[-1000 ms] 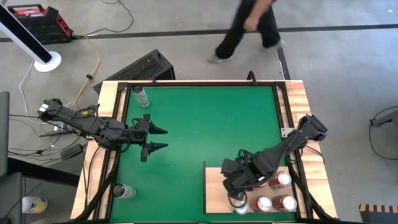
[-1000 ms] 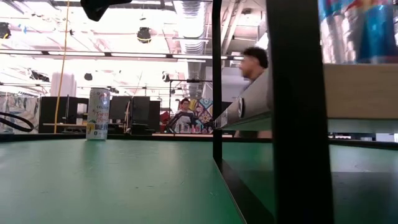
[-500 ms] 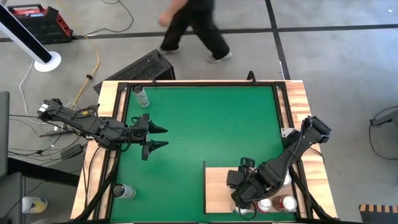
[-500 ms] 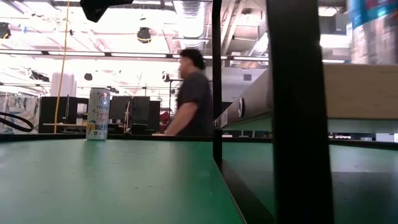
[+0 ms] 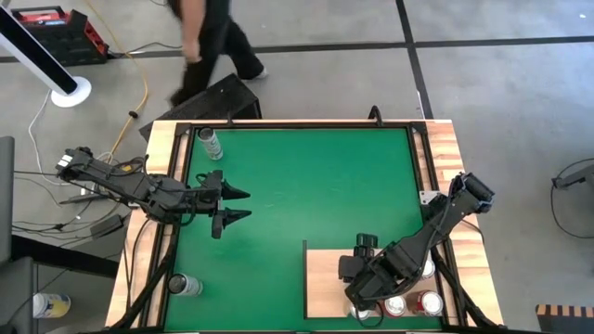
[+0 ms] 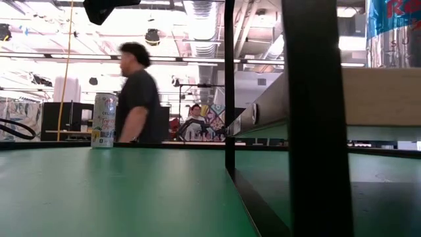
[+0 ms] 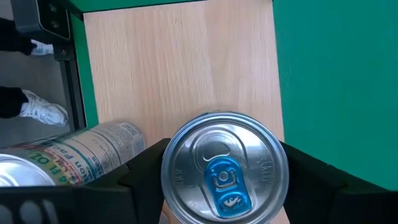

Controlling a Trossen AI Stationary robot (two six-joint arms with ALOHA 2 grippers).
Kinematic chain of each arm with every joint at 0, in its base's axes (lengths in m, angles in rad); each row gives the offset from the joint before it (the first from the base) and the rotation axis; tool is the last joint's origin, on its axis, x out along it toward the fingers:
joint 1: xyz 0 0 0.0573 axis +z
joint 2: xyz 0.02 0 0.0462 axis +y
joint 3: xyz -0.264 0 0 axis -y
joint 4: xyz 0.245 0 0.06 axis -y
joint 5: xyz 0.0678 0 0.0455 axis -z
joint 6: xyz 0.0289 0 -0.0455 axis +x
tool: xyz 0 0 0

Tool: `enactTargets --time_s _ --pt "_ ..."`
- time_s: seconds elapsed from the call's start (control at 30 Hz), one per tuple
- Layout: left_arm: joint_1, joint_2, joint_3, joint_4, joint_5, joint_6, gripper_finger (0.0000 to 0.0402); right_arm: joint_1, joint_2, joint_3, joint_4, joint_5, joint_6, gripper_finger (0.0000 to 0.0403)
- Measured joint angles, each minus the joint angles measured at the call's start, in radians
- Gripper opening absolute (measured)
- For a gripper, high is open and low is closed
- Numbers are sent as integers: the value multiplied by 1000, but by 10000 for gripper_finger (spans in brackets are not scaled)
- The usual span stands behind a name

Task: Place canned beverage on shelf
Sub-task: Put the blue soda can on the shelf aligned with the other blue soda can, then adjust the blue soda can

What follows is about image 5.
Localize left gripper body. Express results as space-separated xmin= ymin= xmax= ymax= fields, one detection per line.
xmin=187 ymin=169 xmax=226 ymax=240

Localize black power strip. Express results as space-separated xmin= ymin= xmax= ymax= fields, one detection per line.
xmin=58 ymin=192 xmax=112 ymax=208

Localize person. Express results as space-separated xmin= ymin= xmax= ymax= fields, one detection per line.
xmin=165 ymin=0 xmax=269 ymax=109

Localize green table mat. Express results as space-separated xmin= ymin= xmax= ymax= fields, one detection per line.
xmin=164 ymin=127 xmax=442 ymax=331

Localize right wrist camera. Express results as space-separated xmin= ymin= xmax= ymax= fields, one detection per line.
xmin=355 ymin=233 xmax=380 ymax=258

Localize light wooden board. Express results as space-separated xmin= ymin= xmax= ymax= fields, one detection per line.
xmin=303 ymin=239 xmax=442 ymax=321

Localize red black tool case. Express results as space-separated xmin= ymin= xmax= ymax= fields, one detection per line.
xmin=9 ymin=5 xmax=111 ymax=67

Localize thin black floor cable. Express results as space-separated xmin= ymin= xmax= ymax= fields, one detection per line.
xmin=109 ymin=40 xmax=183 ymax=59

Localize black power adapter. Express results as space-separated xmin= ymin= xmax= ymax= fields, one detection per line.
xmin=90 ymin=213 xmax=125 ymax=240

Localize orange black striped object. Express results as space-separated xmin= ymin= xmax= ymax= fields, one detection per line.
xmin=535 ymin=303 xmax=594 ymax=334

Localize white floor cable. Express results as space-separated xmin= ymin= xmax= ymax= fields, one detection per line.
xmin=27 ymin=90 xmax=61 ymax=186

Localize white tall drink can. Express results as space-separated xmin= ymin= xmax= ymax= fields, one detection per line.
xmin=198 ymin=125 xmax=225 ymax=161
xmin=167 ymin=273 xmax=204 ymax=298

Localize white black pole stand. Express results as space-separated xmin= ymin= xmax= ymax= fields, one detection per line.
xmin=0 ymin=3 xmax=93 ymax=109

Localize white yellow wipes canister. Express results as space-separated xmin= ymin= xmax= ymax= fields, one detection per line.
xmin=32 ymin=292 xmax=72 ymax=319

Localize yellow cable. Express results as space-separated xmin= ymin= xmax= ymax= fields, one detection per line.
xmin=83 ymin=0 xmax=150 ymax=161

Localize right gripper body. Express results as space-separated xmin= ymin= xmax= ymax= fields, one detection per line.
xmin=337 ymin=251 xmax=406 ymax=311

